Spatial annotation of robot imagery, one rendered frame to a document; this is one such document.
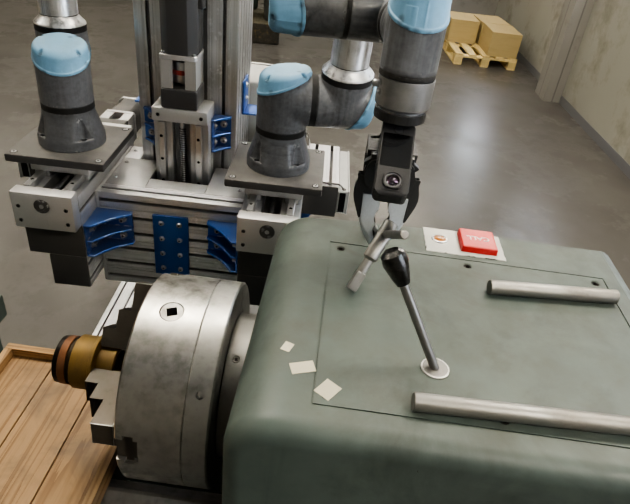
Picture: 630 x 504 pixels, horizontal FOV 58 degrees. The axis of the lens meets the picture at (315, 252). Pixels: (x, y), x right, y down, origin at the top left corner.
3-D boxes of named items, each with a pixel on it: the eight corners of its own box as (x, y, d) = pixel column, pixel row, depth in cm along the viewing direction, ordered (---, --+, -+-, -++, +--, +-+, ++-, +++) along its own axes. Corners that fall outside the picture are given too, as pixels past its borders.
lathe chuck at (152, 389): (231, 354, 111) (228, 238, 89) (189, 519, 89) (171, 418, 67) (186, 348, 111) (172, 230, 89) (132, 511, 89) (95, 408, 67)
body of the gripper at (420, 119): (409, 175, 87) (425, 99, 81) (413, 201, 80) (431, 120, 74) (360, 169, 87) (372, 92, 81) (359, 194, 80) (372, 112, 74)
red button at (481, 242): (489, 241, 100) (492, 231, 99) (495, 260, 95) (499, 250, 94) (455, 236, 100) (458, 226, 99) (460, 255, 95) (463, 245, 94)
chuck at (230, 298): (249, 357, 111) (250, 241, 89) (211, 523, 89) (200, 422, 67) (231, 354, 111) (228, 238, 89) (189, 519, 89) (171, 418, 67)
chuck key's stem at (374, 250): (358, 294, 81) (400, 226, 81) (345, 286, 81) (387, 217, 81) (355, 292, 83) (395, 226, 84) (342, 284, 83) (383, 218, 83)
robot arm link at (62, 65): (37, 109, 124) (26, 46, 116) (40, 88, 134) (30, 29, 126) (95, 108, 128) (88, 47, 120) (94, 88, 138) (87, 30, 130)
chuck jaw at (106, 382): (165, 374, 85) (137, 435, 75) (165, 399, 87) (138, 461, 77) (92, 364, 85) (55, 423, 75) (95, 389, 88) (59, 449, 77)
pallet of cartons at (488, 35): (514, 71, 684) (525, 36, 662) (450, 63, 683) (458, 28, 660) (494, 47, 777) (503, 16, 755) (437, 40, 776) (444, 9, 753)
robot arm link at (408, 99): (438, 87, 71) (374, 79, 71) (430, 122, 74) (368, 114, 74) (433, 71, 77) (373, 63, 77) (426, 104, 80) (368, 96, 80)
